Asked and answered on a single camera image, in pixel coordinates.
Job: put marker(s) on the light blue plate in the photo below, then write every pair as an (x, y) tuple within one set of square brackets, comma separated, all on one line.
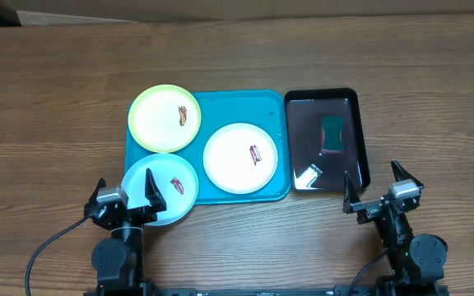
[(175, 178)]

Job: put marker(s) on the black water tray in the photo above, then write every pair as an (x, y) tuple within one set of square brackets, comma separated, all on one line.
[(311, 170)]

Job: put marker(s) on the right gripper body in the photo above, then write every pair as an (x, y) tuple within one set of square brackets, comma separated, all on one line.
[(370, 210)]

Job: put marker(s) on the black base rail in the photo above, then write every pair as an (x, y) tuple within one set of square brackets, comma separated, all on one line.
[(339, 290)]

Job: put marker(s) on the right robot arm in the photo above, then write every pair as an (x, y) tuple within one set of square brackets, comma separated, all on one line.
[(417, 261)]

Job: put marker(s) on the green scrubbing sponge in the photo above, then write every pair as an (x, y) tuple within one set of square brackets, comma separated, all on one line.
[(332, 135)]

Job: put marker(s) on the white plate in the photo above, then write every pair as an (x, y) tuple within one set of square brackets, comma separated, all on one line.
[(240, 158)]

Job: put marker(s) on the teal plastic tray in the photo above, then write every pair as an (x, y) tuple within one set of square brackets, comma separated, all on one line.
[(263, 109)]

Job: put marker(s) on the cardboard panel at back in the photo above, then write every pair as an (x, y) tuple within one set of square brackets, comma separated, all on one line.
[(233, 10)]

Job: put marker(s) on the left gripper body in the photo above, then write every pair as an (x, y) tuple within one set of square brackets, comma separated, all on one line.
[(138, 215)]

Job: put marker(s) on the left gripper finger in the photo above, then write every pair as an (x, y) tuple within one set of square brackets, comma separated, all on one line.
[(152, 192), (101, 184)]

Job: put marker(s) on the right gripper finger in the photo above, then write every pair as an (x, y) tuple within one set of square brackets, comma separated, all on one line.
[(400, 174), (351, 197)]

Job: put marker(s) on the yellow-green plate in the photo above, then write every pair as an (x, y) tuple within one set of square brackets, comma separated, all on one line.
[(164, 118)]

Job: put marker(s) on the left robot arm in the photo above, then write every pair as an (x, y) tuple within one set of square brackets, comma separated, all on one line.
[(119, 259)]

